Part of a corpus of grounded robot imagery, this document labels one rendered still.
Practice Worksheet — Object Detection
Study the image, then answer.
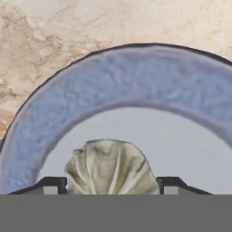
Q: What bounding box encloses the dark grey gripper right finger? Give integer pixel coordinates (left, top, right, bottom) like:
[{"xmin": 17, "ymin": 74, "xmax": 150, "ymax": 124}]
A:
[{"xmin": 157, "ymin": 176, "xmax": 212, "ymax": 196}]

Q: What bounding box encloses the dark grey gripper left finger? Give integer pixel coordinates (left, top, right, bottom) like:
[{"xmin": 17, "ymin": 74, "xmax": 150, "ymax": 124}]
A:
[{"xmin": 8, "ymin": 176, "xmax": 68, "ymax": 196}]

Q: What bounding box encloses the pale cream dumpling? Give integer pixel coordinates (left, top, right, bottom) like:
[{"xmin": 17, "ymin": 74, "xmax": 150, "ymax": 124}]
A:
[{"xmin": 63, "ymin": 139, "xmax": 160, "ymax": 196}]

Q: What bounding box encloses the blue rimmed round plate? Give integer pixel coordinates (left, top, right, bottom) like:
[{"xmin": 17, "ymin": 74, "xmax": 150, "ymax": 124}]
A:
[{"xmin": 0, "ymin": 43, "xmax": 232, "ymax": 196}]

